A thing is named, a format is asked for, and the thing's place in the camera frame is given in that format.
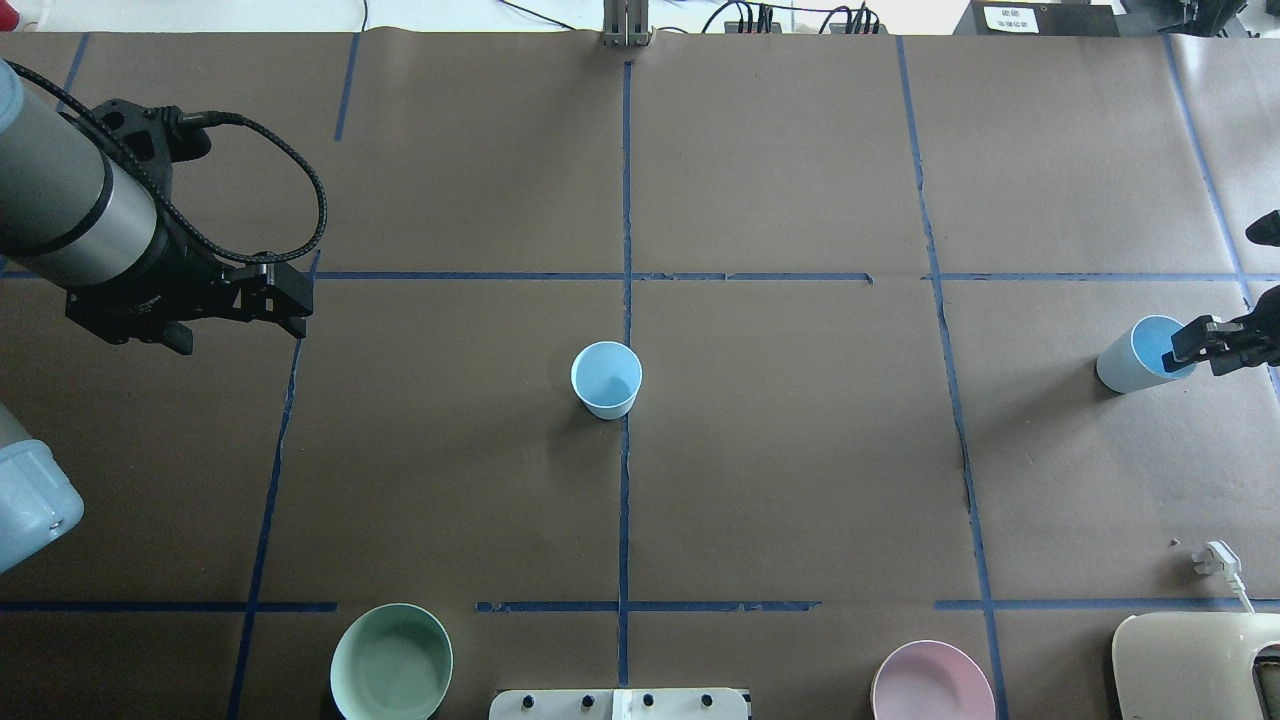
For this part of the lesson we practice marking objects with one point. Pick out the pink bowl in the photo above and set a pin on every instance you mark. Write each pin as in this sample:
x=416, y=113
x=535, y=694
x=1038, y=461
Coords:
x=931, y=680

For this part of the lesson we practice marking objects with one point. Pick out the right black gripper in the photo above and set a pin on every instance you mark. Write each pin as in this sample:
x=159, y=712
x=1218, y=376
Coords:
x=1222, y=342

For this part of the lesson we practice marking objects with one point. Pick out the aluminium frame post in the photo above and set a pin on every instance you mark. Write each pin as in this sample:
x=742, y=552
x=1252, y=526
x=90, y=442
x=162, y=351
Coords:
x=626, y=23

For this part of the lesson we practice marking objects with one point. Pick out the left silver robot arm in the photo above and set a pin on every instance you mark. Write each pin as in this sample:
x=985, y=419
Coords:
x=87, y=204

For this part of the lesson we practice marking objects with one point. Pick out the light blue cup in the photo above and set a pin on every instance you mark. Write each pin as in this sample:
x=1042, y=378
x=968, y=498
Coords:
x=1135, y=360
x=607, y=377

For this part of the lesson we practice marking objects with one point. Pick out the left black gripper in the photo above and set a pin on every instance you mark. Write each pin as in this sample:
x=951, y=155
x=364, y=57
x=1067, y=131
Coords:
x=140, y=298

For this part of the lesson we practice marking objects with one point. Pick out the black box with label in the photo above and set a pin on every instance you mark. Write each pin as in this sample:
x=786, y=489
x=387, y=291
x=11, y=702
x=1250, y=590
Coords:
x=1038, y=18

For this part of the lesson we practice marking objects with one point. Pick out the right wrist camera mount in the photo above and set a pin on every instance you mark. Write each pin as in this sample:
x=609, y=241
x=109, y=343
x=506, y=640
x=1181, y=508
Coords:
x=1265, y=231

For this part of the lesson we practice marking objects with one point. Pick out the green bowl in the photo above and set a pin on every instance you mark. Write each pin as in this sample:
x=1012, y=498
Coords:
x=394, y=662

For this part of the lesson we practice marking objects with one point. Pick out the white pedestal column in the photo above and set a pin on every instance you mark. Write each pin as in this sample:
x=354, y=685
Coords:
x=622, y=703

